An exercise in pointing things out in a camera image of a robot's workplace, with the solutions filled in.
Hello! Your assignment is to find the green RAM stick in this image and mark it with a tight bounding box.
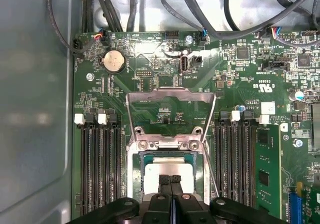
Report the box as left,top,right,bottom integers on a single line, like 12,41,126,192
254,125,282,220

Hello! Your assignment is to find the thick dark grey cable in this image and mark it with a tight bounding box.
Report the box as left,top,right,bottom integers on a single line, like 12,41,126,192
222,0,320,32

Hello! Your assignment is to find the metal CPU socket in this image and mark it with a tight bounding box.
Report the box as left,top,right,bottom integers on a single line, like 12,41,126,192
126,126,211,205

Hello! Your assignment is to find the black fan connector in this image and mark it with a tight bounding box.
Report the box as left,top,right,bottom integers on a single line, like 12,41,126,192
72,38,85,57

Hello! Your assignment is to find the black cable with tie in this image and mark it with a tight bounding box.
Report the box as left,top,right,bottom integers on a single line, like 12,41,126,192
126,0,140,32

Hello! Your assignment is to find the thin wire locking lever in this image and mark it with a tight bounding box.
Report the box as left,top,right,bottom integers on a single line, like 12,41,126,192
202,141,221,199

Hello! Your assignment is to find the metal socket cover frame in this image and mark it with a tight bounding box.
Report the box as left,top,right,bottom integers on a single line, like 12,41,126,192
125,86,217,150

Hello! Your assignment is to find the large silver blue capacitor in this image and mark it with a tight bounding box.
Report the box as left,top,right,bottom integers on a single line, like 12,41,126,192
289,90,305,102

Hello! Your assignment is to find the white board sticker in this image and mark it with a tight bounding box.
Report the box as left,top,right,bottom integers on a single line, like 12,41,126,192
261,102,276,114

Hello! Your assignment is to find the black header with coloured wires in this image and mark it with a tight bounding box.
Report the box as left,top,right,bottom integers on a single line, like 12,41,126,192
96,29,108,46

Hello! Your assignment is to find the green expansion card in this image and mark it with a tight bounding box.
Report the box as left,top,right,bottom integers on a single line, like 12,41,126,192
297,181,320,224

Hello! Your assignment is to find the silver green CPU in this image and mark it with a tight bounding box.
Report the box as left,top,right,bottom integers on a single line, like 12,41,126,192
141,154,197,200

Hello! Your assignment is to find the RAM slot with white latches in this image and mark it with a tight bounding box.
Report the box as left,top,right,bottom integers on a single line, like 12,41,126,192
74,113,91,207
228,110,241,207
97,113,114,205

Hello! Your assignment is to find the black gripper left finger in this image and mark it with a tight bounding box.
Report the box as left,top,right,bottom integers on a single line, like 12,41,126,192
71,175,173,224

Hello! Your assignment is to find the silver coin cell battery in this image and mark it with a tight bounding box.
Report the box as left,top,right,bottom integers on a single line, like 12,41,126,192
101,49,127,74

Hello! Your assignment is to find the black square chip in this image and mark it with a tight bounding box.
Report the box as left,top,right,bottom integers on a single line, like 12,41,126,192
297,54,311,67
236,46,251,60

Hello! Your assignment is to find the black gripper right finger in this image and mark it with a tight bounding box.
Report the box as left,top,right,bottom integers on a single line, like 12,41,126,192
169,175,288,224

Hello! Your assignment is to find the thin grey cable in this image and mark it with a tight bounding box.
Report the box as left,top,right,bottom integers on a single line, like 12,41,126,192
46,0,97,55

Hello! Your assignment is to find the black pin header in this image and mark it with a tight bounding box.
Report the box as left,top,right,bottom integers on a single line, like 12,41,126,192
164,30,180,40

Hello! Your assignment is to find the green motherboard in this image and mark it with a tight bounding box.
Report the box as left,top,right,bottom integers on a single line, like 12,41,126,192
71,30,320,224

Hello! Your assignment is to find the grey metal PC case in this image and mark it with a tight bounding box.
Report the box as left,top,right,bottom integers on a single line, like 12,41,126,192
0,0,320,224

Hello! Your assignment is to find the RAM slot with black latches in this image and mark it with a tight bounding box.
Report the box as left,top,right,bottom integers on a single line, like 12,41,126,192
241,110,256,209
216,110,229,200
109,114,125,202
86,114,102,206

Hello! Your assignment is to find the internal USB port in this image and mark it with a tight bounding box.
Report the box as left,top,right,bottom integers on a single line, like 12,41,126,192
179,55,190,75

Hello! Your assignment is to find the blue expansion slot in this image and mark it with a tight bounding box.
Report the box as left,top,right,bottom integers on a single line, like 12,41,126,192
288,193,302,224

